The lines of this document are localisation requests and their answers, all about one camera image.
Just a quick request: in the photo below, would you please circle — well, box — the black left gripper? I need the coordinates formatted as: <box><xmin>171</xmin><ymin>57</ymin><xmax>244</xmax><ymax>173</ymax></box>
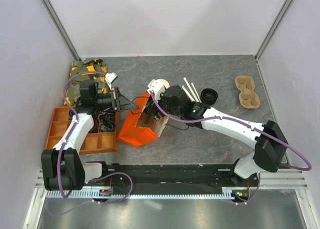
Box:
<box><xmin>93</xmin><ymin>86</ymin><xmax>138</xmax><ymax>112</ymax></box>

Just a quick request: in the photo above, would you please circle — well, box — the orange paper bag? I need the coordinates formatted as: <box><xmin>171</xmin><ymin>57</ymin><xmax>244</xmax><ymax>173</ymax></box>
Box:
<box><xmin>116</xmin><ymin>92</ymin><xmax>169</xmax><ymax>148</ymax></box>

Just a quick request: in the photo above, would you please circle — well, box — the stack of paper cups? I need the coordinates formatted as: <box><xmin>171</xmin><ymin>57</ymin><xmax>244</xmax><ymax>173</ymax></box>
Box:
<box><xmin>156</xmin><ymin>79</ymin><xmax>170</xmax><ymax>89</ymax></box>

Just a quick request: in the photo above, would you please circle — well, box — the camouflage folded cloth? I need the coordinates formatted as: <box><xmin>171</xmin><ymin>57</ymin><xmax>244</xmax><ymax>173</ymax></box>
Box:
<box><xmin>65</xmin><ymin>58</ymin><xmax>109</xmax><ymax>106</ymax></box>

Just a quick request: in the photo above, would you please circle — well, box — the orange wooden compartment tray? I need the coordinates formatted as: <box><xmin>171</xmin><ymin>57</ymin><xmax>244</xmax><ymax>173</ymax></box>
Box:
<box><xmin>45</xmin><ymin>106</ymin><xmax>119</xmax><ymax>155</ymax></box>

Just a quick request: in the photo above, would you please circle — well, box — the aluminium cable duct rail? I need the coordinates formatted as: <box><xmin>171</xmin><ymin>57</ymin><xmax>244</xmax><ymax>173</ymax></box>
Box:
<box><xmin>44</xmin><ymin>186</ymin><xmax>248</xmax><ymax>200</ymax></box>

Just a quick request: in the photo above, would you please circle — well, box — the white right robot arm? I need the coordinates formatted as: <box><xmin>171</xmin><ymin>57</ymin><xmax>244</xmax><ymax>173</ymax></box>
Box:
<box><xmin>145</xmin><ymin>80</ymin><xmax>288</xmax><ymax>186</ymax></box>

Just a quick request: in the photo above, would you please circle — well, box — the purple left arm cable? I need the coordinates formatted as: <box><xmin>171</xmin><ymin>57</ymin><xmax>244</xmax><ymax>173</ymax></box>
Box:
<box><xmin>46</xmin><ymin>71</ymin><xmax>134</xmax><ymax>217</ymax></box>

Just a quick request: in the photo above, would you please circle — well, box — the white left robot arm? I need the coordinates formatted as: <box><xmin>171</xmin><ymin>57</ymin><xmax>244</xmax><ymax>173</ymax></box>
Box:
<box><xmin>41</xmin><ymin>80</ymin><xmax>138</xmax><ymax>191</ymax></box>

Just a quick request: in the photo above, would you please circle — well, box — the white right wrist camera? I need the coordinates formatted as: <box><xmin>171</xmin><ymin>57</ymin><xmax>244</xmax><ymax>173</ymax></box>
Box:
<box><xmin>146</xmin><ymin>79</ymin><xmax>167</xmax><ymax>101</ymax></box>

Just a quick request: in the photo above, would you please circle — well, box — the stack of black lids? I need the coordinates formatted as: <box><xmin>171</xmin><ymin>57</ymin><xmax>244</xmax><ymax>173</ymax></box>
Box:
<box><xmin>200</xmin><ymin>88</ymin><xmax>218</xmax><ymax>106</ymax></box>

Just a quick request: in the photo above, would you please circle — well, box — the white wrapped straw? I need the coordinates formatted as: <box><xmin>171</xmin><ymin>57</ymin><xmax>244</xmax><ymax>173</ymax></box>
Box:
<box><xmin>183</xmin><ymin>77</ymin><xmax>199</xmax><ymax>102</ymax></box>
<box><xmin>182</xmin><ymin>85</ymin><xmax>195</xmax><ymax>102</ymax></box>
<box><xmin>191</xmin><ymin>82</ymin><xmax>201</xmax><ymax>102</ymax></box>

